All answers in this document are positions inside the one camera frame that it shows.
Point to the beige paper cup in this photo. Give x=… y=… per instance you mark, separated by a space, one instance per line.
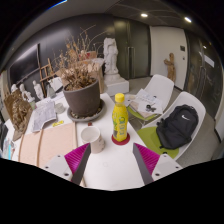
x=95 y=141

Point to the grey round pot saucer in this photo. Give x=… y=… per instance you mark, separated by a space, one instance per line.
x=96 y=115

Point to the printed newspaper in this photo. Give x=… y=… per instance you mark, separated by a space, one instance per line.
x=45 y=115

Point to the black wall board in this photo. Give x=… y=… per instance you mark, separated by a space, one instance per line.
x=25 y=65

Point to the grey pot with dried plant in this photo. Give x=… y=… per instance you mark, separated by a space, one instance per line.
x=82 y=98

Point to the wooden figure sculpture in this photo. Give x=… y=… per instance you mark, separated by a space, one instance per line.
x=170 y=66

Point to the round ceiling spotlight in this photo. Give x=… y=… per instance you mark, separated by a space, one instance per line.
x=144 y=15
x=187 y=19

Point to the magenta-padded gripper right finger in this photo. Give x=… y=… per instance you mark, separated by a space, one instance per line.
x=146 y=158

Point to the stack of papers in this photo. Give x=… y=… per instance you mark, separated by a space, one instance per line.
x=146 y=103

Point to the flat round red coaster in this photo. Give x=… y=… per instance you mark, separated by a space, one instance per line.
x=115 y=142

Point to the white plaster bust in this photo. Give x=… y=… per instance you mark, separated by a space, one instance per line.
x=14 y=88
x=25 y=92

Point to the green seat cushion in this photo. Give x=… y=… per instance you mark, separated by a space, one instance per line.
x=150 y=138

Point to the thin plywood board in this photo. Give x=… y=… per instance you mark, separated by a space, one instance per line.
x=30 y=148
x=58 y=143

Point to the small white tape roll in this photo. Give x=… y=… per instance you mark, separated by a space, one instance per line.
x=60 y=108

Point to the small white plaster figurine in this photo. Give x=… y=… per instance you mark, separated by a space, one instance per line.
x=38 y=90

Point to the wooden easel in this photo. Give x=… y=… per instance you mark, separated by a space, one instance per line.
x=45 y=73

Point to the tall white plaster statue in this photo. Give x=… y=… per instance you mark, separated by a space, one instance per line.
x=110 y=56

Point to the brown cardboard box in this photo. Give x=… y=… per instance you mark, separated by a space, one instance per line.
x=98 y=78

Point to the grey spray bottle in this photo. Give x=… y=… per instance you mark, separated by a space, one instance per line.
x=50 y=91

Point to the yellow drink bottle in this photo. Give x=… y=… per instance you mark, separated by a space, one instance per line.
x=120 y=120

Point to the black backpack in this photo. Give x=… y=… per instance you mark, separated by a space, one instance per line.
x=176 y=128

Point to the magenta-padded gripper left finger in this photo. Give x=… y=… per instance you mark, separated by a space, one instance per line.
x=77 y=159

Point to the white shell chair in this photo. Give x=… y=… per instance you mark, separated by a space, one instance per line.
x=188 y=100
x=163 y=85
x=57 y=83

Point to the small yellow marker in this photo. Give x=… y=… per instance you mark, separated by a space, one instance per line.
x=58 y=124

